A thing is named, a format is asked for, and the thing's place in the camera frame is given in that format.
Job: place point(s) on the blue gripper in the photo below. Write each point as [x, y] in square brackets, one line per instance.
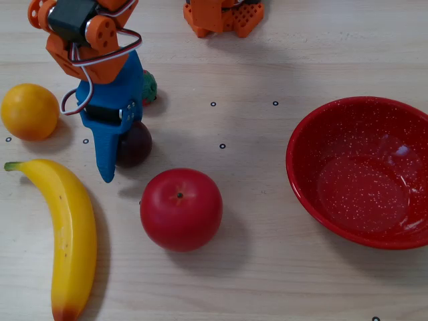
[108, 126]

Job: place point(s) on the dark purple plum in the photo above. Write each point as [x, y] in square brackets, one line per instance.
[137, 147]

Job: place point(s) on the orange robot base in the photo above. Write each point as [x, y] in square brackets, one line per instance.
[217, 16]

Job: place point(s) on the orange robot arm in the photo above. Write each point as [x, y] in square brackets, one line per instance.
[100, 68]

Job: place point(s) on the red speckled bowl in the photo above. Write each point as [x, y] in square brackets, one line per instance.
[361, 187]

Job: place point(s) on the red strawberry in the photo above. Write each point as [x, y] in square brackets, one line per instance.
[150, 87]

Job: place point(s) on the orange fruit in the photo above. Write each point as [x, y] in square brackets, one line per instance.
[30, 112]

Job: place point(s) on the yellow banana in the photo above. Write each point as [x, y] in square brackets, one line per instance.
[73, 234]

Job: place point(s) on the red apple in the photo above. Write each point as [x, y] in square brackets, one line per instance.
[180, 214]

